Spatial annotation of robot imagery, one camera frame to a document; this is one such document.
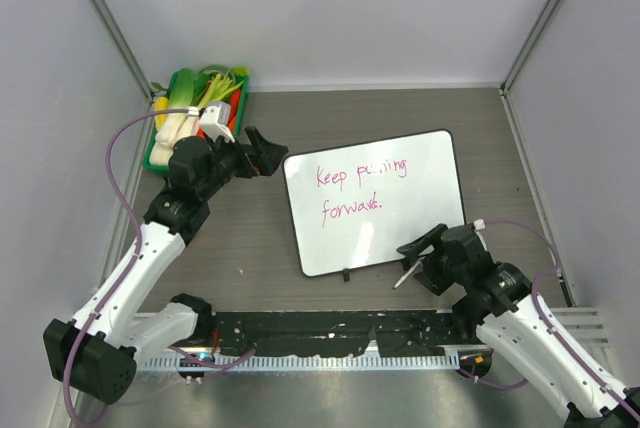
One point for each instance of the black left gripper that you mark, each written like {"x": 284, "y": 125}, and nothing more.
{"x": 263, "y": 157}

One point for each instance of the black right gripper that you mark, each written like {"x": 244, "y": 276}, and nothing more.
{"x": 430, "y": 276}

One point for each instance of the white whiteboard with black frame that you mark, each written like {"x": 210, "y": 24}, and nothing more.
{"x": 354, "y": 206}

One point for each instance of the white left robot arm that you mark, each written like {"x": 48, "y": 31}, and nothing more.
{"x": 99, "y": 350}

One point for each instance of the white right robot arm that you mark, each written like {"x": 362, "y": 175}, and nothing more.
{"x": 503, "y": 309}

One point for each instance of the red toy chili pepper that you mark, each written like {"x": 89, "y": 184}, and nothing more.
{"x": 234, "y": 101}

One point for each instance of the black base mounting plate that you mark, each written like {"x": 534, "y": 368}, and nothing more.
{"x": 338, "y": 334}

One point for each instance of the white green toy leek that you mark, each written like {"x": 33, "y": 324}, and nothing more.
{"x": 219, "y": 88}

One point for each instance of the green plastic tray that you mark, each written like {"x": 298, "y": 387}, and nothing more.
{"x": 151, "y": 163}

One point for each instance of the white green toy bok choy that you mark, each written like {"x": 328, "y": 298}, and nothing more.
{"x": 180, "y": 97}

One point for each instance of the yellow toy corn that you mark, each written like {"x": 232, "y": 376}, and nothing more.
{"x": 161, "y": 104}

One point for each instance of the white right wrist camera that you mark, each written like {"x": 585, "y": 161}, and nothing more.
{"x": 479, "y": 224}

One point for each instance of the white slotted cable duct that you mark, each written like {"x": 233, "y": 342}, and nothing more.
{"x": 369, "y": 361}

